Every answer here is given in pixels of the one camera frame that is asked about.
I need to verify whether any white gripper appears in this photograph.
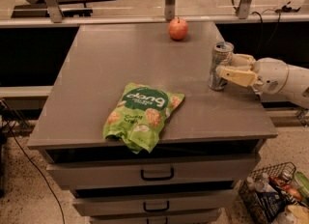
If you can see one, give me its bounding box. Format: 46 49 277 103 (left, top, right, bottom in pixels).
216 54 289 95

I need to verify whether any silver blue redbull can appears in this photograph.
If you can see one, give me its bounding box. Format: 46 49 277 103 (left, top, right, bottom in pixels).
208 42 234 91

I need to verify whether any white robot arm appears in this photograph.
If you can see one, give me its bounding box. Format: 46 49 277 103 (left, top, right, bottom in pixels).
216 54 309 108

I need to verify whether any red apple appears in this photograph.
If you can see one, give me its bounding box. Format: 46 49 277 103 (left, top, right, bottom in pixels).
168 17 188 41

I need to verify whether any grey drawer cabinet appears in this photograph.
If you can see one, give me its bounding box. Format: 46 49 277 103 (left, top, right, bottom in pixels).
28 22 276 224

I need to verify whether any green dong chips bag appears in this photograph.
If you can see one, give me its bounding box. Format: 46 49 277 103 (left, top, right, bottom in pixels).
102 83 184 154

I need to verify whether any clear plastic water bottle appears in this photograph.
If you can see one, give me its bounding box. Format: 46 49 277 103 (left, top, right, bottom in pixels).
254 173 274 192

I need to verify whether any green item in basket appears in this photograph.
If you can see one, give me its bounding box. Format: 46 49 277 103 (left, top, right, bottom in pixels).
291 171 309 199

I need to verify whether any red snack package in basket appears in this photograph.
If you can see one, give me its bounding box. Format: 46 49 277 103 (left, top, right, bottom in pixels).
269 177 301 201

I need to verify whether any middle grey drawer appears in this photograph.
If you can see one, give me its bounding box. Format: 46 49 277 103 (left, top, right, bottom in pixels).
72 189 237 218

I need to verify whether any grey drawer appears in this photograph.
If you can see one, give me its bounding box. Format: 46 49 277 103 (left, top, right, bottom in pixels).
72 189 237 218
90 209 221 224
47 154 260 190

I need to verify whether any bottom grey drawer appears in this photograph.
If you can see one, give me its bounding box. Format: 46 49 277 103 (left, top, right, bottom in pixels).
90 209 221 224

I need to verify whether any top grey drawer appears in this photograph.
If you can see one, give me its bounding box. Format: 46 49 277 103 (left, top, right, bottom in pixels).
47 154 260 190

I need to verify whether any black cable on rail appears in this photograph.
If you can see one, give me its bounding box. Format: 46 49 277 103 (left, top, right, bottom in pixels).
225 0 295 58

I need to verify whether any black wire basket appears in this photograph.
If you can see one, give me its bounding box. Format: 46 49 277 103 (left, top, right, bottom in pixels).
239 162 295 224

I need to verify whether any left metal bracket post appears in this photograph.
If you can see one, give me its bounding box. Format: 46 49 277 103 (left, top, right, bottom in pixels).
44 0 63 23

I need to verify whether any black floor cable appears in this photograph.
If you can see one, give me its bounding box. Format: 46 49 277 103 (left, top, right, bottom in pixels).
0 98 67 224

